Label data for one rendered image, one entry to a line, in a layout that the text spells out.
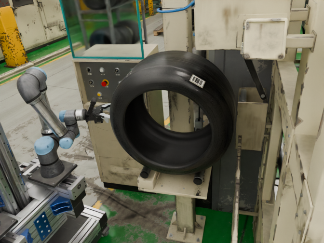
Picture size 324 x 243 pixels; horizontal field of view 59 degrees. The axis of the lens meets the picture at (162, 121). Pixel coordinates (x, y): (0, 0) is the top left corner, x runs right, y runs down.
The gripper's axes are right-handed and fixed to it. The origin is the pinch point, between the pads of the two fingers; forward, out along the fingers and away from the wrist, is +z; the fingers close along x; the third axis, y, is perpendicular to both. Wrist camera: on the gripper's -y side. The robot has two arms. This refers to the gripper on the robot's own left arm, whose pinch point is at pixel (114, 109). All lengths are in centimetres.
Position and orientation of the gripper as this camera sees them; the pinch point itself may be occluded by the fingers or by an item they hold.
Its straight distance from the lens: 182.8
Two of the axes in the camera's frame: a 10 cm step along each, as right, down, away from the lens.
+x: 0.3, 6.2, -7.9
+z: 10.0, -0.7, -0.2
